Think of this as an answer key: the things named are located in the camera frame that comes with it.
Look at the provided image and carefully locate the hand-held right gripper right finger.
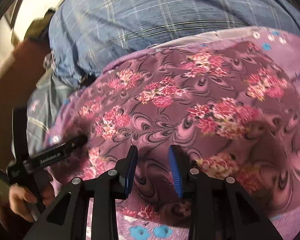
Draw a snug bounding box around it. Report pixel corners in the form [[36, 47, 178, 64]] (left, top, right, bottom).
[[168, 145, 284, 240]]

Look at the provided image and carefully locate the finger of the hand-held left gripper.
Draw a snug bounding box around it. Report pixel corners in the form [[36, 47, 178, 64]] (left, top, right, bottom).
[[62, 135, 89, 153]]

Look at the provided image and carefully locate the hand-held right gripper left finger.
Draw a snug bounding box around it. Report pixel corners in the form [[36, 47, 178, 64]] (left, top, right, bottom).
[[24, 145, 138, 240]]

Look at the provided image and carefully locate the maroon pink floral shirt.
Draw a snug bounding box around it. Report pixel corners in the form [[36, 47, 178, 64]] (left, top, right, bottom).
[[72, 40, 300, 220]]

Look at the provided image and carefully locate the person's left hand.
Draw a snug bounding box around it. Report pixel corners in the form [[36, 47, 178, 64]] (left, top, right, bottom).
[[9, 177, 56, 223]]

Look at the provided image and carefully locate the grey striped blanket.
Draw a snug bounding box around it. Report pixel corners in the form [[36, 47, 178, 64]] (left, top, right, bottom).
[[26, 75, 73, 155]]

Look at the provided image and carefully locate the brown padded headboard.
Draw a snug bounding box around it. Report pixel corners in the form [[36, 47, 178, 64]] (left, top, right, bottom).
[[0, 41, 53, 135]]

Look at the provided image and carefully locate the grey floral crumpled cloth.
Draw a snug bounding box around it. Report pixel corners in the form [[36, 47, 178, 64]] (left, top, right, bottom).
[[43, 52, 53, 68]]

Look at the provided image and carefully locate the olive green cloth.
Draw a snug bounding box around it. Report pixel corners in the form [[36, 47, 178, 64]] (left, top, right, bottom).
[[25, 9, 57, 40]]

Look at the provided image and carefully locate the blue plaid quilt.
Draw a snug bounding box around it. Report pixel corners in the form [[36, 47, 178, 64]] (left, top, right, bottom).
[[49, 0, 288, 80]]

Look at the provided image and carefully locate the purple floral bedsheet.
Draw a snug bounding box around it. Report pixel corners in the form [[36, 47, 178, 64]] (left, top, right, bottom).
[[44, 26, 300, 240]]

